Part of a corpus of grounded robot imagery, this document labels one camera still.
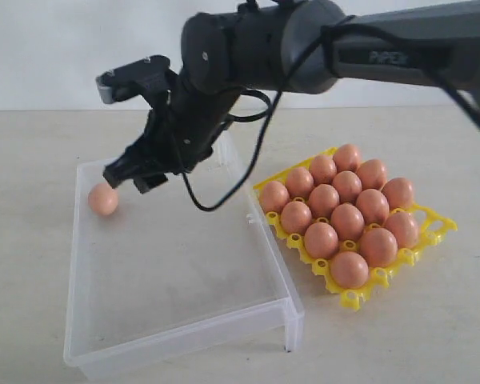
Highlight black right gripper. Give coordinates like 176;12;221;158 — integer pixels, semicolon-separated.
102;106;232;194

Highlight brown egg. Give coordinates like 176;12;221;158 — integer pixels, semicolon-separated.
87;182;119;216
259;180;290;214
382;177;414;210
285;166;314;200
384;211;419;249
330;251;369;289
359;228;398;267

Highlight brown egg fifth row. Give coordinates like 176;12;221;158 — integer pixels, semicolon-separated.
280;201;313;235
308;154;337;186
330;203;365;242

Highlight brown egg second row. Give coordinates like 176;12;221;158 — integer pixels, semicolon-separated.
332;170;362;203
355;189;390;225
308;184;340;218

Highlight brown egg fourth row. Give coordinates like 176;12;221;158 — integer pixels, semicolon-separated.
304;222;339;260
333;144;362;173

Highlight brown egg third row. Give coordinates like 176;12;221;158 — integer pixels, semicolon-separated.
356;158;387;190

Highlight clear plastic tray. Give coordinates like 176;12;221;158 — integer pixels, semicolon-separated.
62;130;306;382

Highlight yellow plastic egg tray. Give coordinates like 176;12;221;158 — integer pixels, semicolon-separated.
254;148;457;310

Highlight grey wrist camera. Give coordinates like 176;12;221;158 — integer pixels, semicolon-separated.
95;55;178;106

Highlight black camera cable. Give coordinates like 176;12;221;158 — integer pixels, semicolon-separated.
175;15;480;212

